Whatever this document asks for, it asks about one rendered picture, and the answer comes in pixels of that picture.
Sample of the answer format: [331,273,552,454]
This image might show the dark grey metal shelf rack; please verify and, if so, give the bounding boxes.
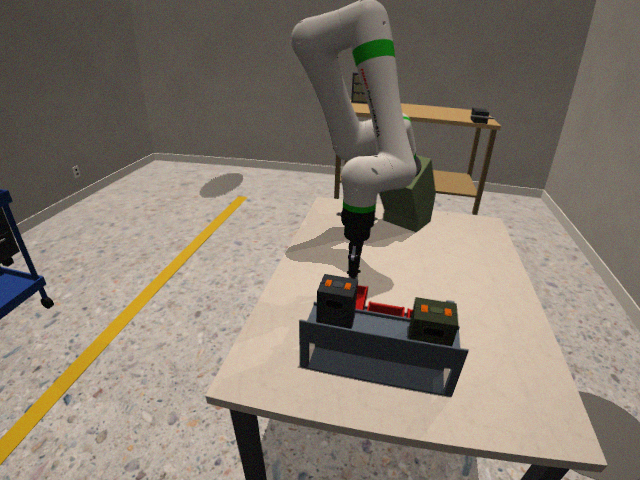
[299,302,469,397]

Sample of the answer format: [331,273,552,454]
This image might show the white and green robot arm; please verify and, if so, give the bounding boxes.
[291,0,421,231]

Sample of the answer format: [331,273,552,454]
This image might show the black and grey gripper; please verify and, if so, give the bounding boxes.
[344,227,371,279]

